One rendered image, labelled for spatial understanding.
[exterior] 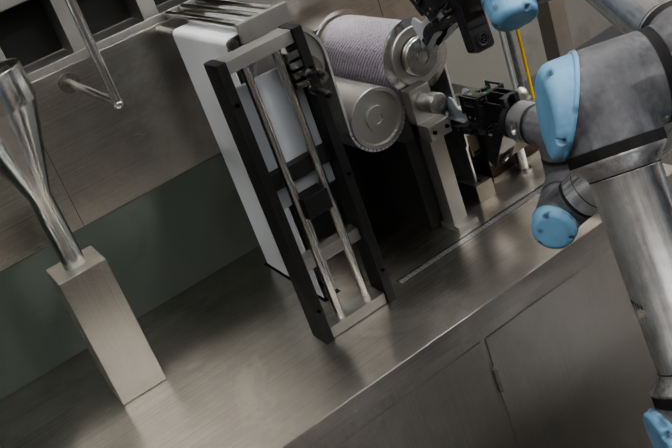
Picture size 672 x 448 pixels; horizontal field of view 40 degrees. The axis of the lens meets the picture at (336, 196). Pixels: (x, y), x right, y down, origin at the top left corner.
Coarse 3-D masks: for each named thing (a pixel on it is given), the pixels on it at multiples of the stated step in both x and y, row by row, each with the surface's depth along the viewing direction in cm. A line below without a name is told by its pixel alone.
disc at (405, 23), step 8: (416, 16) 173; (400, 24) 171; (408, 24) 172; (392, 32) 170; (400, 32) 171; (392, 40) 171; (384, 48) 170; (384, 56) 171; (384, 64) 171; (440, 64) 178; (392, 72) 172; (440, 72) 178; (392, 80) 173; (432, 80) 178; (400, 88) 174
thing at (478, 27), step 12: (456, 0) 155; (468, 0) 155; (480, 0) 157; (456, 12) 156; (468, 12) 156; (480, 12) 157; (468, 24) 156; (480, 24) 157; (468, 36) 157; (480, 36) 157; (492, 36) 158; (468, 48) 158; (480, 48) 158
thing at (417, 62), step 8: (408, 40) 172; (416, 40) 171; (408, 48) 171; (416, 48) 172; (400, 56) 172; (408, 56) 171; (416, 56) 172; (424, 56) 173; (432, 56) 174; (408, 64) 171; (416, 64) 172; (424, 64) 173; (432, 64) 174; (408, 72) 173; (416, 72) 173; (424, 72) 174
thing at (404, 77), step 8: (408, 32) 172; (400, 40) 171; (392, 48) 171; (400, 48) 172; (440, 48) 176; (392, 56) 171; (440, 56) 177; (392, 64) 172; (400, 64) 172; (400, 72) 173; (432, 72) 177; (400, 80) 174; (408, 80) 174; (416, 80) 175; (424, 80) 176
